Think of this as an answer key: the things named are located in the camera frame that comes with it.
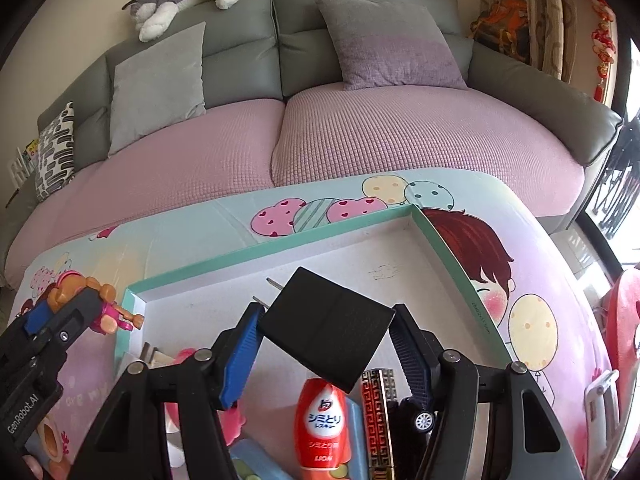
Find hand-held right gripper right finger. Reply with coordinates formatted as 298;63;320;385
390;303;586;480

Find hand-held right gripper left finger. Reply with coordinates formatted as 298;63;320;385
67;304;266;480

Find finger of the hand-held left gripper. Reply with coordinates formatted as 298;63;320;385
27;287;111;361
20;302;53;338

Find pink orange figurine toy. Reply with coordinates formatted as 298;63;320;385
47;269;146;333

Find black toy car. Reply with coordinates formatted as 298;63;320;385
395;395;437;461

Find teal cardboard box tray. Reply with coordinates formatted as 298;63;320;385
114;204;513;480

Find square power adapter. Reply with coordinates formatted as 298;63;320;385
254;266;396;393

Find orange blue folding toy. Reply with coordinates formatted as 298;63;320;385
231;437;301;480
340;400;363;480

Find red white bottle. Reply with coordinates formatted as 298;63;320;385
294;377;349;480

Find stack of books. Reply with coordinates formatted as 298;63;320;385
7;137;40;191

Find black white patterned pillow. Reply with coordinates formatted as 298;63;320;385
35;101;76;202

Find pink plastic stool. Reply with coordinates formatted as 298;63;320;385
602;270;640;411

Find pink sofa cover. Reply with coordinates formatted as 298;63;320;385
5;80;586;281

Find light grey pillow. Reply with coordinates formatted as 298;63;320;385
107;21;207;156

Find black metal rack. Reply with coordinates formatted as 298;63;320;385
590;110;640;241

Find grey purple pillow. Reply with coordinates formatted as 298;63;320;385
315;0;470;92

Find grey white plush dog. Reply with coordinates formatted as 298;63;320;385
121;0;247;42

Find orange bag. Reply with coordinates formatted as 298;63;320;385
470;0;531;56

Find grey sofa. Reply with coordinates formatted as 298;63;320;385
0;0;623;281

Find red hanging knot decoration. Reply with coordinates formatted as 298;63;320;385
590;0;617;101

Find beige patterned curtain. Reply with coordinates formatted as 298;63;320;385
477;0;576;83

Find white grey frame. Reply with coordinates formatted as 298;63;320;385
585;370;621;480

